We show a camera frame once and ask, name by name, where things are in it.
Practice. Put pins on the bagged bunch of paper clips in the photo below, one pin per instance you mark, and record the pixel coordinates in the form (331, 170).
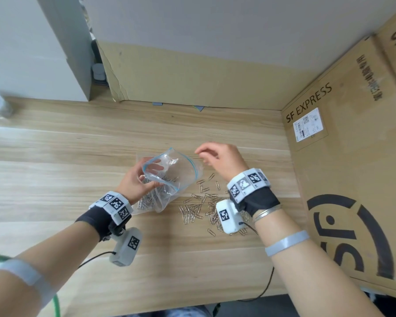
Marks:
(151, 198)

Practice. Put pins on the clear zip plastic bag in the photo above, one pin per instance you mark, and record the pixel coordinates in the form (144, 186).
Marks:
(181, 171)

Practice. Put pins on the grey band left forearm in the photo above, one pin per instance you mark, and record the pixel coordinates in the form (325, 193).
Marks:
(26, 275)

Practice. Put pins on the wide white foam board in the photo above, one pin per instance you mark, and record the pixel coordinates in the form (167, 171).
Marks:
(234, 26)

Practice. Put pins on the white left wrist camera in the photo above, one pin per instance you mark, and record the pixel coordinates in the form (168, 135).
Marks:
(127, 247)

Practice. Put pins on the person's left forearm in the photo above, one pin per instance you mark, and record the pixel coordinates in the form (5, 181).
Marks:
(46, 260)

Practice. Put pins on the person's right forearm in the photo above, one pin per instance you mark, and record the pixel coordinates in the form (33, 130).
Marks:
(310, 277)

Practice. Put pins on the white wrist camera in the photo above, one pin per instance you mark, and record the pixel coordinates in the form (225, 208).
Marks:
(127, 247)
(227, 217)

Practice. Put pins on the person's left thumb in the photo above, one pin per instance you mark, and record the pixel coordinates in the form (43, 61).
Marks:
(154, 168)

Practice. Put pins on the loose pile of paper clips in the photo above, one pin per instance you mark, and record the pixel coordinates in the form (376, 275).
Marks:
(198, 211)

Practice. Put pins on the white marker band wrist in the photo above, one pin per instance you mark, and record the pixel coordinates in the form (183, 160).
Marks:
(247, 183)
(117, 204)

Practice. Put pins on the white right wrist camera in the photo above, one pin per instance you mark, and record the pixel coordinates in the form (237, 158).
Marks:
(227, 217)

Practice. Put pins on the grey cylinder container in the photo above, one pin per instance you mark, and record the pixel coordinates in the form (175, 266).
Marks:
(99, 73)

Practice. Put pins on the thick white foam block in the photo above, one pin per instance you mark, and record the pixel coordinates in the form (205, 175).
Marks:
(29, 46)

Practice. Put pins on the large printed cardboard box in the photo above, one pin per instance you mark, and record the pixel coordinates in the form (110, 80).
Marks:
(349, 168)

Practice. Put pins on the person's right fingers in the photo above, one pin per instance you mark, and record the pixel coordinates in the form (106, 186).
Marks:
(207, 151)

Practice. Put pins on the white marker band right wrist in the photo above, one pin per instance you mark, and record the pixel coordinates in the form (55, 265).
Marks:
(247, 183)

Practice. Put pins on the white shipping label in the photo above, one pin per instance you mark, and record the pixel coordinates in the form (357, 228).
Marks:
(308, 124)

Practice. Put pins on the person's blue trousers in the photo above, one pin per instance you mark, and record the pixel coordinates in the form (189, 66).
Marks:
(184, 312)

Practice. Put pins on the person's left hand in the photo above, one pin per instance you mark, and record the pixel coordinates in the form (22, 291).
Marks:
(132, 184)

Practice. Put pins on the person's right hand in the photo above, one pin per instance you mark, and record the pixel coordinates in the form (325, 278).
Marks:
(227, 160)

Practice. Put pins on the white marker band left wrist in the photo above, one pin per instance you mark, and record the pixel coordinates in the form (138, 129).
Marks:
(117, 204)

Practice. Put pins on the plain cardboard sheet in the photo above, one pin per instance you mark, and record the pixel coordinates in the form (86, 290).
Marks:
(201, 79)

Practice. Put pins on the grey band right forearm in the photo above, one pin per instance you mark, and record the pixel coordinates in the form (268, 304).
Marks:
(287, 242)

